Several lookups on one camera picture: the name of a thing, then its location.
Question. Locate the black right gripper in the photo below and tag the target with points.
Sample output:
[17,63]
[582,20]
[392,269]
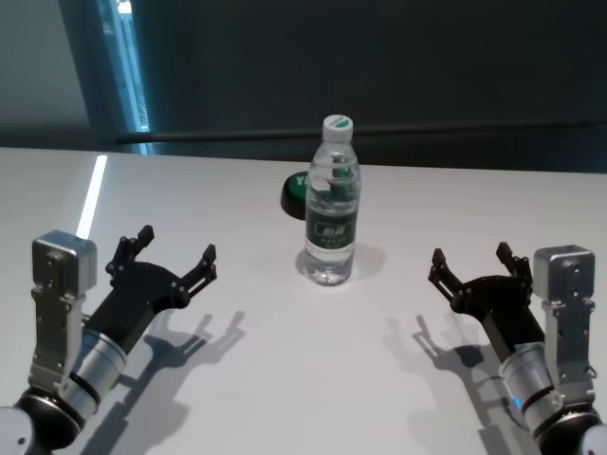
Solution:
[502,303]

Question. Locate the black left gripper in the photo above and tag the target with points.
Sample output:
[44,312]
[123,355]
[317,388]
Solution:
[133,298]

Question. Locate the clear water bottle green label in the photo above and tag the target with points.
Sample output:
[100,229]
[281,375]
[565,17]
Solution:
[332,227]

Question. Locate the green YES button black base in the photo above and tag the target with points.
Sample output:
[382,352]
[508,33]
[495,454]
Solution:
[294,194]

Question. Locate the narrow window pane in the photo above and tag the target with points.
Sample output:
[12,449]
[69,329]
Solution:
[128,71]

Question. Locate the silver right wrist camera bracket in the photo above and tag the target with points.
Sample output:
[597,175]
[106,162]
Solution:
[564,270]

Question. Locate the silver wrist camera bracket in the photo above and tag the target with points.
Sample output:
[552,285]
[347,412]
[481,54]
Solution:
[61,256]
[564,270]

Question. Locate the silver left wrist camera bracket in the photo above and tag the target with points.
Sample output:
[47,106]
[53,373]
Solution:
[61,256]

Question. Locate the grey horizontal rail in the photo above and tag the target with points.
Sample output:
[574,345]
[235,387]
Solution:
[213,136]

